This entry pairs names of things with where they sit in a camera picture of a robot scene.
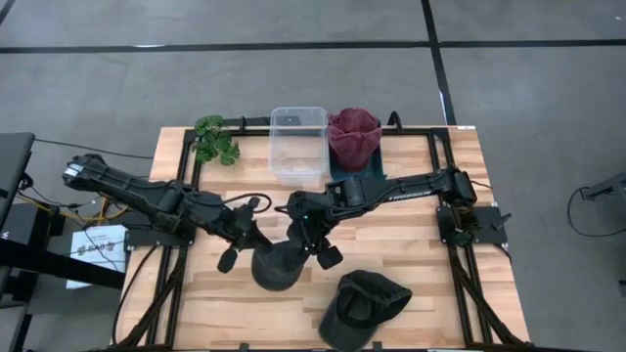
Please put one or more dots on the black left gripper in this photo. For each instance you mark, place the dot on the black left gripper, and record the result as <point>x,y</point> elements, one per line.
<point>242,225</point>

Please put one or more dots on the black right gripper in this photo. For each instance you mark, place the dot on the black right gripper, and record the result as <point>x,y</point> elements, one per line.
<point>308,220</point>

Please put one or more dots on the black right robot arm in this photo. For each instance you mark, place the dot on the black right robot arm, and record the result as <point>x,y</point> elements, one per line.
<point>406,188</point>

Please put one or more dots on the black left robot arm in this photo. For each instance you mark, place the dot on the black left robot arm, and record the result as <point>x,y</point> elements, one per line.
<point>122,188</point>

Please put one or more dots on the clear plastic bin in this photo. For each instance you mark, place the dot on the clear plastic bin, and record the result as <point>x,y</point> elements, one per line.
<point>298,146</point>

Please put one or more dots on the green plant in white pot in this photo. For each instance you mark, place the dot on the green plant in white pot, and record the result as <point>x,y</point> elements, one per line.
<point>215,144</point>

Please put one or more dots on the black edge clip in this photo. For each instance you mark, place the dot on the black edge clip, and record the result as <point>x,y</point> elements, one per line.
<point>243,347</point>
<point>377,346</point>

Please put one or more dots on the teal plastic bin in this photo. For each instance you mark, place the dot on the teal plastic bin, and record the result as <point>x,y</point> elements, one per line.
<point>376,166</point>

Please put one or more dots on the white paper sheet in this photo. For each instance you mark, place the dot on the white paper sheet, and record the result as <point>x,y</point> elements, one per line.
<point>98,249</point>

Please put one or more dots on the black side desk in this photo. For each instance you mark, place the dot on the black side desk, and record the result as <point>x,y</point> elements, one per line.
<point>14,166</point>

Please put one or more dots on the grey equipment leg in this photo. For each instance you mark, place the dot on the grey equipment leg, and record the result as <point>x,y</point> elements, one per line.
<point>609,186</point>

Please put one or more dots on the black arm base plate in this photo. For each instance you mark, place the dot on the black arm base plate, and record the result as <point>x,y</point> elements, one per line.
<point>489,225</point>
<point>147,238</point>

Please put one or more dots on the black frame hook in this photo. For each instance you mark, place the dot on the black frame hook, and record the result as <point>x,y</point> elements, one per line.
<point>396,122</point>
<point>242,124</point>

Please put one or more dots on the black aluminium rig frame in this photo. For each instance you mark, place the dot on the black aluminium rig frame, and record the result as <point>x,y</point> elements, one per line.
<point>415,131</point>

